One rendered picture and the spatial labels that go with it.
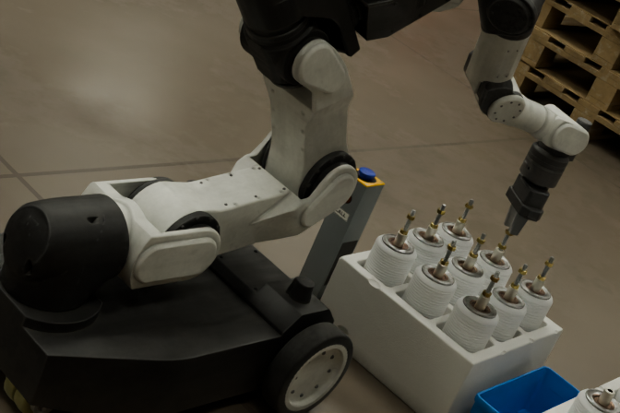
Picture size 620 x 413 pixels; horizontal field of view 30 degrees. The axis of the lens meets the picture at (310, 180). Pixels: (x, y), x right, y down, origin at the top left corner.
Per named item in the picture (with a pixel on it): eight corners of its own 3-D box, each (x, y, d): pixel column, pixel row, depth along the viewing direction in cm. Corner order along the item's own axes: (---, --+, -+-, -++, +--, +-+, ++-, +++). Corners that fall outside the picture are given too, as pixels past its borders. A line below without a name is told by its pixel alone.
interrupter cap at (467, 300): (501, 314, 242) (503, 312, 242) (485, 323, 236) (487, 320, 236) (471, 294, 245) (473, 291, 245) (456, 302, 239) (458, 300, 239)
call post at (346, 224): (315, 300, 270) (365, 187, 258) (294, 282, 273) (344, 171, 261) (334, 295, 275) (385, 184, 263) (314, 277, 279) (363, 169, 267)
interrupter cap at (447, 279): (434, 287, 242) (435, 284, 242) (414, 265, 247) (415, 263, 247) (459, 287, 246) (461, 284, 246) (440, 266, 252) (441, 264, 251)
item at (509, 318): (487, 356, 262) (522, 292, 255) (497, 382, 254) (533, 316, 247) (449, 346, 260) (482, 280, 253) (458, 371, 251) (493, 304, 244)
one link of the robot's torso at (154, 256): (125, 300, 200) (148, 236, 195) (62, 235, 211) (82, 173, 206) (210, 284, 216) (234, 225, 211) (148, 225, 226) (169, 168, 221)
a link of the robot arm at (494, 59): (467, 127, 231) (498, 49, 213) (447, 79, 238) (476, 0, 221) (519, 123, 234) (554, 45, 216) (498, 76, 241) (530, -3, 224)
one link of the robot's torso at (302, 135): (314, 232, 233) (283, 70, 197) (258, 186, 242) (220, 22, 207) (369, 189, 238) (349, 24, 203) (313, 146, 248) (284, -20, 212)
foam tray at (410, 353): (437, 431, 241) (473, 364, 234) (309, 321, 260) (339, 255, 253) (529, 390, 271) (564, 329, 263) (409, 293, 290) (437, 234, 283)
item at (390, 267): (379, 329, 255) (412, 262, 248) (341, 309, 256) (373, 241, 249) (390, 312, 263) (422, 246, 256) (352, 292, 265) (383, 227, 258)
